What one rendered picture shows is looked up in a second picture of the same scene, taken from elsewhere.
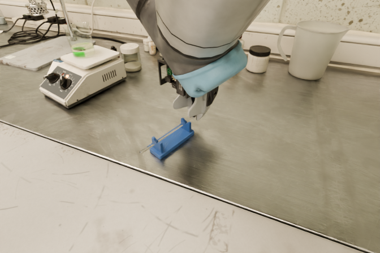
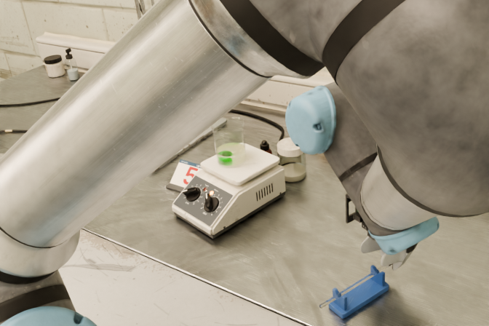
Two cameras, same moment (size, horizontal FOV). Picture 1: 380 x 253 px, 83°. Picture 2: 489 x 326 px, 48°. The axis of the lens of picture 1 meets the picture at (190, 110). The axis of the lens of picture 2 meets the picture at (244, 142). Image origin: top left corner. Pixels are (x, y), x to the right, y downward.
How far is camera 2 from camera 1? 0.45 m
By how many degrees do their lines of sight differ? 16
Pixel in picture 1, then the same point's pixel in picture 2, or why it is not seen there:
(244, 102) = (471, 246)
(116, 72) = (273, 186)
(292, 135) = not seen: outside the picture
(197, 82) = (391, 244)
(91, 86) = (241, 208)
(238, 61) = (427, 230)
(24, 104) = (153, 228)
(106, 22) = not seen: hidden behind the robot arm
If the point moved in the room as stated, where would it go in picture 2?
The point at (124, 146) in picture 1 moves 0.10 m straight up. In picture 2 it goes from (294, 297) to (290, 247)
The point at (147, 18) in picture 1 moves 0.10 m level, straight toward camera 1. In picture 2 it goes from (350, 186) to (362, 239)
